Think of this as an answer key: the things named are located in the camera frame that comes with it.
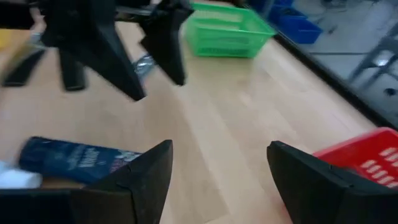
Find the red plastic basket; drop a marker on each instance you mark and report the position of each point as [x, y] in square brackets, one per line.
[357, 149]

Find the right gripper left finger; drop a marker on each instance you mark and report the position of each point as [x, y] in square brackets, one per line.
[124, 193]

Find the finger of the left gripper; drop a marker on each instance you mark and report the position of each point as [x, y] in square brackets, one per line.
[102, 53]
[168, 46]

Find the dark blue toiletry packet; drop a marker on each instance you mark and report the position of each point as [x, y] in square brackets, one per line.
[68, 158]

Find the white orange toiletry packet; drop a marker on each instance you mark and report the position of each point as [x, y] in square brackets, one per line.
[15, 179]

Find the grey metal chair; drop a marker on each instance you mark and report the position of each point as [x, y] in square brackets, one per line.
[373, 63]

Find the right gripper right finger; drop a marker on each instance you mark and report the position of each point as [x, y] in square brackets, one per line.
[317, 193]

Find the clear silver plastic packet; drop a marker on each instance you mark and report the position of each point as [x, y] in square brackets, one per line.
[143, 64]

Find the blue storage bin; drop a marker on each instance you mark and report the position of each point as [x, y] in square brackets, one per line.
[298, 29]

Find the green plastic basket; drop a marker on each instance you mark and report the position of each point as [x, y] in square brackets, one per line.
[227, 34]

